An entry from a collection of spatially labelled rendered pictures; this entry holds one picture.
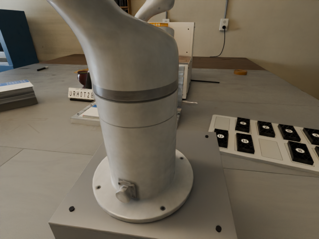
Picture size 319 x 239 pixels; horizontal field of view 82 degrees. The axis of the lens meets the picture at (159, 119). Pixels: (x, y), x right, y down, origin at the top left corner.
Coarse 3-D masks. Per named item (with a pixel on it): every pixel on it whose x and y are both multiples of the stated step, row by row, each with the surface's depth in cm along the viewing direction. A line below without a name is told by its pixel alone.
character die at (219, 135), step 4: (216, 132) 66; (220, 132) 66; (224, 132) 66; (216, 136) 64; (220, 136) 64; (224, 136) 64; (220, 140) 61; (224, 140) 61; (220, 144) 60; (224, 144) 59
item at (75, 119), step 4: (92, 104) 89; (84, 108) 85; (88, 108) 85; (80, 112) 81; (180, 112) 82; (76, 116) 77; (80, 116) 77; (72, 120) 76; (76, 120) 76; (80, 120) 75; (84, 120) 75; (88, 120) 74; (92, 120) 74; (96, 120) 74; (88, 124) 75; (92, 124) 75; (96, 124) 74; (100, 124) 74
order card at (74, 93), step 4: (72, 88) 99; (76, 88) 99; (80, 88) 98; (68, 92) 100; (72, 92) 100; (76, 92) 99; (80, 92) 99; (84, 92) 98; (88, 92) 98; (68, 96) 100; (72, 96) 100; (76, 96) 99; (80, 96) 99; (84, 96) 98; (88, 96) 98; (92, 96) 97
